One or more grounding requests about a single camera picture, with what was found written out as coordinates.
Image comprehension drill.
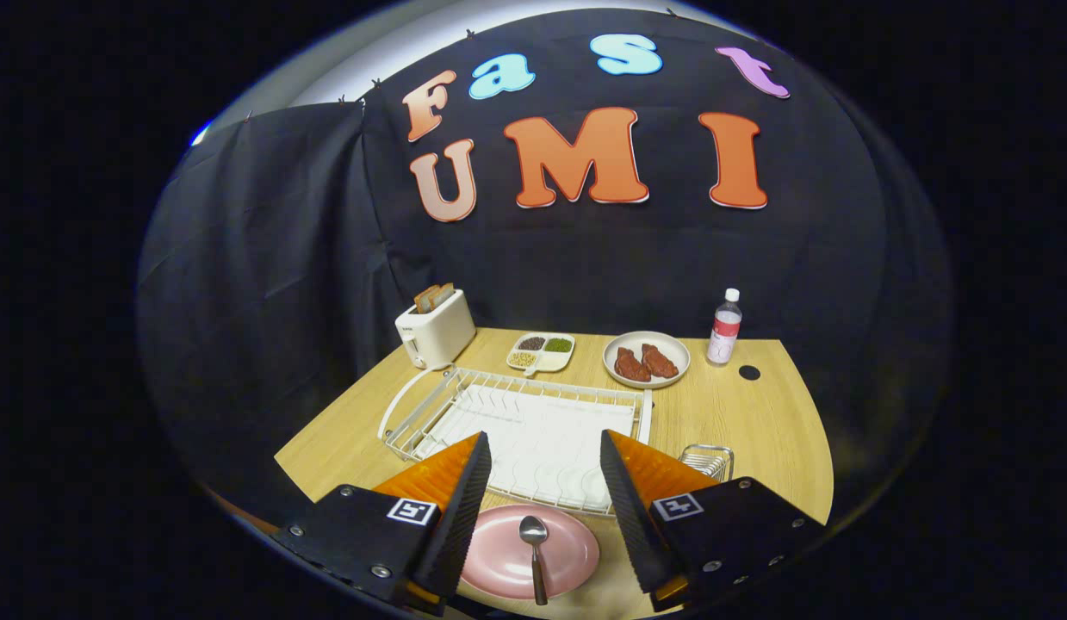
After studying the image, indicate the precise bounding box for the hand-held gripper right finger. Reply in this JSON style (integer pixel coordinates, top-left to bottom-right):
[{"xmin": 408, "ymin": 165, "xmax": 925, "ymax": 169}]
[{"xmin": 599, "ymin": 429, "xmax": 827, "ymax": 612}]

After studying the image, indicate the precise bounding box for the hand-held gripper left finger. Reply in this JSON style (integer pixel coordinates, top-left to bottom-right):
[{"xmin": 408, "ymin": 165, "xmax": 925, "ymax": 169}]
[{"xmin": 270, "ymin": 431, "xmax": 493, "ymax": 614}]

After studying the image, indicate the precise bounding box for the pink plate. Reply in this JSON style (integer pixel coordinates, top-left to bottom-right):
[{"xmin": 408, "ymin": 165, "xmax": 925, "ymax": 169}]
[{"xmin": 460, "ymin": 504, "xmax": 601, "ymax": 601}]

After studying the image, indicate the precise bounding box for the silver metal spoon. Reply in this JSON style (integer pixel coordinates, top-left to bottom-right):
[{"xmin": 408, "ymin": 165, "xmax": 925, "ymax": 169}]
[{"xmin": 518, "ymin": 515, "xmax": 550, "ymax": 606}]

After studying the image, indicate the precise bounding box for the small metal wire basket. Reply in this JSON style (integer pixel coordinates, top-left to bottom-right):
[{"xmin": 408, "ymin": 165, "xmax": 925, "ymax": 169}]
[{"xmin": 679, "ymin": 443, "xmax": 735, "ymax": 483}]

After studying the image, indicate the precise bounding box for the white wire dish rack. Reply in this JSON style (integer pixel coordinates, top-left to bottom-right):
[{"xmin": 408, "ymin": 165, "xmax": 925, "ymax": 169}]
[{"xmin": 377, "ymin": 366, "xmax": 654, "ymax": 518}]

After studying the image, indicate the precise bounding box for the beige plate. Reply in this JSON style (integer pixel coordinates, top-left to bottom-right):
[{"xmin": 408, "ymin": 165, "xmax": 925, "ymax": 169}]
[{"xmin": 603, "ymin": 331, "xmax": 692, "ymax": 390}]

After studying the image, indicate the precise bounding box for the red-brown steak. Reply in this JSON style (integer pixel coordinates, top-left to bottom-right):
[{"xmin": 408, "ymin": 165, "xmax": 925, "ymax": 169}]
[
  {"xmin": 614, "ymin": 346, "xmax": 652, "ymax": 383},
  {"xmin": 641, "ymin": 343, "xmax": 679, "ymax": 379}
]

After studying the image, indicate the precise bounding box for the white divided tray with beans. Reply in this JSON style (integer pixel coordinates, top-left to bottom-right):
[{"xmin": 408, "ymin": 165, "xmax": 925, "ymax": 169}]
[{"xmin": 506, "ymin": 332, "xmax": 576, "ymax": 377}]

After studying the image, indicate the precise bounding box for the cream white toaster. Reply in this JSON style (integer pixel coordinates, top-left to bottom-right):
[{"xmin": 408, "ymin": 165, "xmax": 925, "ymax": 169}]
[{"xmin": 394, "ymin": 288, "xmax": 478, "ymax": 371}]

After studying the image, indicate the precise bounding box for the clear bottle with red label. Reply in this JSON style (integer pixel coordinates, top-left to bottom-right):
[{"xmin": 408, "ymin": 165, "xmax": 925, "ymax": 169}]
[{"xmin": 706, "ymin": 288, "xmax": 743, "ymax": 368}]

